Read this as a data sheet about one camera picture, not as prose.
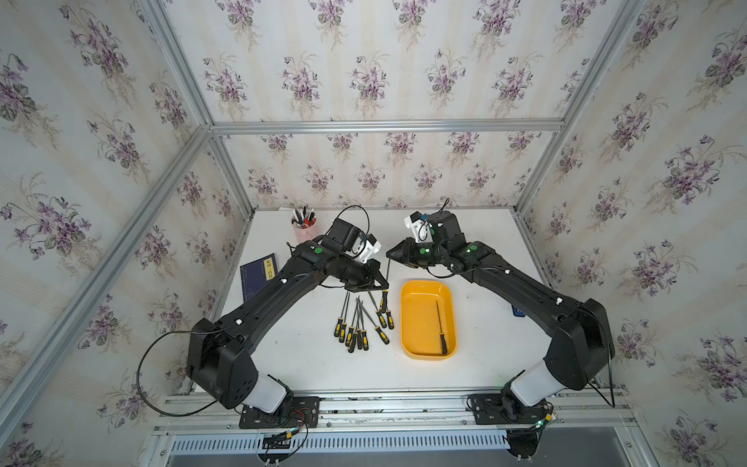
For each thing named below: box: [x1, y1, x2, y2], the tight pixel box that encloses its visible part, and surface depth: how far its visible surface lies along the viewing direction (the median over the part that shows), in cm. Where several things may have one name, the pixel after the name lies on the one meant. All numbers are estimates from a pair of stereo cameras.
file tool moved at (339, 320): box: [333, 289, 350, 338], surface depth 90 cm
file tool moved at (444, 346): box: [435, 299, 448, 356], surface depth 85 cm
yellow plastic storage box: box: [400, 279, 459, 361], surface depth 90 cm
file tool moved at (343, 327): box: [338, 291, 351, 344], surface depth 88 cm
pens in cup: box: [291, 205, 318, 229], surface depth 106 cm
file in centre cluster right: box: [360, 303, 369, 352], surface depth 87 cm
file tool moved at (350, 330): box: [345, 296, 359, 347], surface depth 87 cm
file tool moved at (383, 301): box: [379, 288, 390, 314], surface depth 73 cm
